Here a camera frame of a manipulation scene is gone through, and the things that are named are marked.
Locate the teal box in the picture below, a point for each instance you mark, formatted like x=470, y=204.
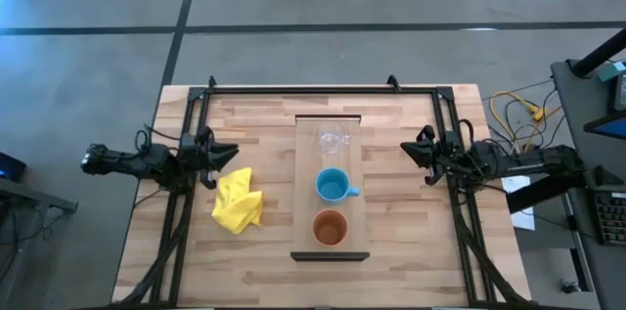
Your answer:
x=611, y=71

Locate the blue-lit black device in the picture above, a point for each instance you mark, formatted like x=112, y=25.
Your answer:
x=10, y=168

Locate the black pole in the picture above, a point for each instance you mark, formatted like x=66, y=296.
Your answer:
x=599, y=58

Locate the clear glass mug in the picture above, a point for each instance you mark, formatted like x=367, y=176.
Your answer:
x=328, y=143

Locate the blue screen laptop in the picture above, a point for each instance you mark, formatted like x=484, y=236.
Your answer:
x=611, y=126

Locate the orange plastic cup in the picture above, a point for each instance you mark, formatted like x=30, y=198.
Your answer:
x=330, y=229

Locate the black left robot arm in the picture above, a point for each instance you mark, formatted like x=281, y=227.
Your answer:
x=127, y=163

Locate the grey desk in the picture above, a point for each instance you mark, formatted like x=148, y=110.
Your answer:
x=582, y=104

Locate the yellow cloth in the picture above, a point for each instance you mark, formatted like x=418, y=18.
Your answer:
x=237, y=207

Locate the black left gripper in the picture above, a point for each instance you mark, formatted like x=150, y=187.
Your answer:
x=195, y=153

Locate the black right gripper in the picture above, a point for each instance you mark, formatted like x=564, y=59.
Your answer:
x=445, y=153

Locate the grey side stand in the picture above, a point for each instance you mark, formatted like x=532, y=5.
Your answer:
x=34, y=200

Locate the blue plastic mug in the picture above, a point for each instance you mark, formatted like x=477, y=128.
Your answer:
x=332, y=185

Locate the black desk beam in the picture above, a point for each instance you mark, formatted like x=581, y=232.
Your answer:
x=538, y=197

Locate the black aluminium table frame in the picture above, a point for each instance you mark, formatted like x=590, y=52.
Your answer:
x=293, y=90

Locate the black caster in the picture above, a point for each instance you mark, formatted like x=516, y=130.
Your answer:
x=570, y=287

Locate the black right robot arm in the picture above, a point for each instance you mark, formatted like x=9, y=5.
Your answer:
x=528, y=161

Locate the black keyboard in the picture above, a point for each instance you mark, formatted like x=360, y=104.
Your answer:
x=611, y=217

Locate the white paper sheet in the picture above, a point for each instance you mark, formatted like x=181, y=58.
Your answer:
x=524, y=219

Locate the black triangular bracket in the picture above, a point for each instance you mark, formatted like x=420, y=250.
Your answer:
x=605, y=177

